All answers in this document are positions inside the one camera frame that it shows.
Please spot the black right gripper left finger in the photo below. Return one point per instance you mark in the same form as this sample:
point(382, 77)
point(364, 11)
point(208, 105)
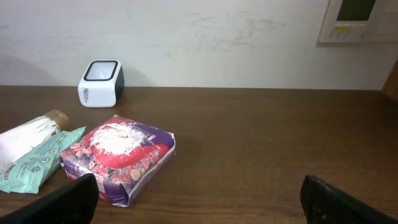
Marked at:
point(74, 203)

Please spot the white tube brown cap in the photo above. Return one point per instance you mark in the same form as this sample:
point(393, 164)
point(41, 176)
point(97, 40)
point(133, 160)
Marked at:
point(18, 141)

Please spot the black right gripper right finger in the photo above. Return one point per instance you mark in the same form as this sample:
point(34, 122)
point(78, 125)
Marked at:
point(324, 203)

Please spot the mint green wipes packet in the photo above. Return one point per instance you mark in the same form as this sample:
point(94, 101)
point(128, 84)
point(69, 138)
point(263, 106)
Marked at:
point(29, 172)

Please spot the red purple snack package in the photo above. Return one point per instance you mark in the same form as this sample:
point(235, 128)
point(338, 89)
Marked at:
point(122, 154)

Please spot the beige wall control panel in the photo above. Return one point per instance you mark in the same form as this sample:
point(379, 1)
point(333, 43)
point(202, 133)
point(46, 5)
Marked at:
point(359, 21)

